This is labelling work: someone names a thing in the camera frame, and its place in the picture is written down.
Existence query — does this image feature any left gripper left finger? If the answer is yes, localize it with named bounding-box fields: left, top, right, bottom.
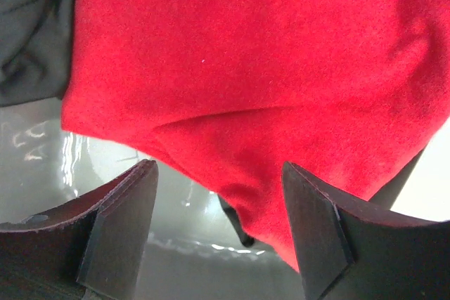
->
left=1, top=159, right=158, bottom=299

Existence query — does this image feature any black t-shirt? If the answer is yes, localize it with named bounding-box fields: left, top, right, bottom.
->
left=1, top=0, right=75, bottom=107

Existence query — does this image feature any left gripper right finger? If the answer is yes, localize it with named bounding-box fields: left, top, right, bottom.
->
left=283, top=163, right=449, bottom=299

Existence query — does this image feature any red t-shirt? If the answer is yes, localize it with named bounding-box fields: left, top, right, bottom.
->
left=62, top=0, right=449, bottom=268

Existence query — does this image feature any grey plastic bin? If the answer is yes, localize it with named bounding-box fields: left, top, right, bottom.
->
left=1, top=99, right=413, bottom=299

